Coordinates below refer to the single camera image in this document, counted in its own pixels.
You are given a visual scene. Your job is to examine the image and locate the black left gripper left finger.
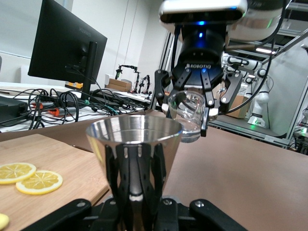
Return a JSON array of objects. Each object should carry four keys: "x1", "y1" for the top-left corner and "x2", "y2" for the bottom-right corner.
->
[{"x1": 21, "y1": 198, "x2": 120, "y2": 231}]

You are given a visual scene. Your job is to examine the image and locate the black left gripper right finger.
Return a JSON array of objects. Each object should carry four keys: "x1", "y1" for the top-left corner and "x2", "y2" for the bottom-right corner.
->
[{"x1": 154, "y1": 197, "x2": 248, "y2": 231}]

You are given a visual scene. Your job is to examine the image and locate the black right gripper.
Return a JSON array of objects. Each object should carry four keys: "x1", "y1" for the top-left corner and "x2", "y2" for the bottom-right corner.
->
[{"x1": 154, "y1": 23, "x2": 244, "y2": 138}]

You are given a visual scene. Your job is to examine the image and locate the clear glass cup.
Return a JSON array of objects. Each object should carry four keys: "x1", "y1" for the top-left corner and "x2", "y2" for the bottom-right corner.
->
[{"x1": 167, "y1": 90, "x2": 209, "y2": 143}]

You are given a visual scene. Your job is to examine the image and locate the steel jigger measuring cup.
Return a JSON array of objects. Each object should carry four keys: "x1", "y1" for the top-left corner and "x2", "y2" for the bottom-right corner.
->
[{"x1": 85, "y1": 115, "x2": 183, "y2": 231}]

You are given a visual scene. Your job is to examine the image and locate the lemon slice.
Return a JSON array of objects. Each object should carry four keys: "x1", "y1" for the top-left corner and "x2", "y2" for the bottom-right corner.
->
[
  {"x1": 0, "y1": 162, "x2": 37, "y2": 185},
  {"x1": 15, "y1": 170, "x2": 64, "y2": 195}
]

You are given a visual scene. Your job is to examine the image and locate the brown cardboard box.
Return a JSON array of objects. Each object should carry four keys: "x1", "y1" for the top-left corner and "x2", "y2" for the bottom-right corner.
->
[
  {"x1": 105, "y1": 78, "x2": 132, "y2": 92},
  {"x1": 226, "y1": 93, "x2": 251, "y2": 119}
]

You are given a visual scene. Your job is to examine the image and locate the brown table cover sheet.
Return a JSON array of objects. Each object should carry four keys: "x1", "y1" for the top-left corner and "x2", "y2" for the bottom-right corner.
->
[{"x1": 0, "y1": 109, "x2": 308, "y2": 231}]

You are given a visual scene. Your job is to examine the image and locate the wooden cutting board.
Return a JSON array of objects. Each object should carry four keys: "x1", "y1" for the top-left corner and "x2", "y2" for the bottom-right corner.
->
[{"x1": 0, "y1": 133, "x2": 110, "y2": 231}]

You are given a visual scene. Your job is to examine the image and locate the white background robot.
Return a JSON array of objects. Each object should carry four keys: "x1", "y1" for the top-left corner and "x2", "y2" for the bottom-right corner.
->
[{"x1": 222, "y1": 54, "x2": 277, "y2": 127}]

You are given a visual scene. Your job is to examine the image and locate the yellow plastic knife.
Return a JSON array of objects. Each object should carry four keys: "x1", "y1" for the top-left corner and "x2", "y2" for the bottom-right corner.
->
[{"x1": 0, "y1": 213, "x2": 10, "y2": 231}]

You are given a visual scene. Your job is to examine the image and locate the black flat case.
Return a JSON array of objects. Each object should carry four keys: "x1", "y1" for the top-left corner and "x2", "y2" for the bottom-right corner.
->
[{"x1": 0, "y1": 97, "x2": 28, "y2": 123}]

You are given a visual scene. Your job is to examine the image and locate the black computer monitor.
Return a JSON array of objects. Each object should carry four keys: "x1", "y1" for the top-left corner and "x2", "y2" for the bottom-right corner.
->
[{"x1": 27, "y1": 0, "x2": 108, "y2": 102}]

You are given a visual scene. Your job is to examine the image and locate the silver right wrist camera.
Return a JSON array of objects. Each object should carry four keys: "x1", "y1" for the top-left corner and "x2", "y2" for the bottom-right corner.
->
[{"x1": 158, "y1": 0, "x2": 248, "y2": 25}]

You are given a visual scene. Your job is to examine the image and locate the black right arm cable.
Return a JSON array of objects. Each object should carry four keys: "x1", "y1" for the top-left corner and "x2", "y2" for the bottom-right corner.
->
[{"x1": 209, "y1": 0, "x2": 289, "y2": 116}]

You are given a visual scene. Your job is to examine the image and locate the orange handled tool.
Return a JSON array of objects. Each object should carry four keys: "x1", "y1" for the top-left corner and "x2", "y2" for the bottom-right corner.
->
[{"x1": 47, "y1": 107, "x2": 77, "y2": 116}]

